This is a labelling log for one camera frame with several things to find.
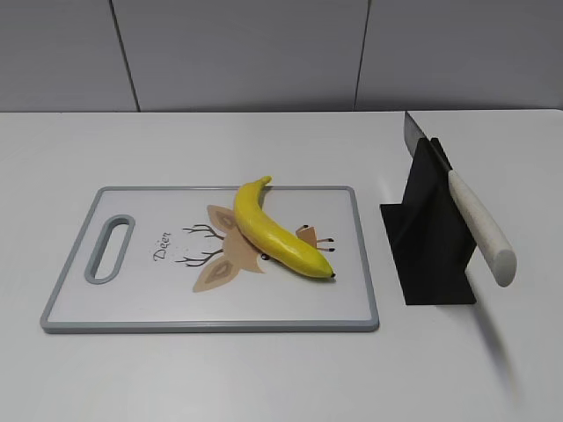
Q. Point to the yellow plastic banana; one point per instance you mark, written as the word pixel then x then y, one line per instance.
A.
pixel 271 238

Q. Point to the black knife stand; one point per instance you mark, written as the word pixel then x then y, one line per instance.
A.
pixel 430 242

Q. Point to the grey-rimmed deer cutting board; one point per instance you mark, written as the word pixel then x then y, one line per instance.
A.
pixel 169 259

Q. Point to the white-handled kitchen knife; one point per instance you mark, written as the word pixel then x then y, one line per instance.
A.
pixel 492 242

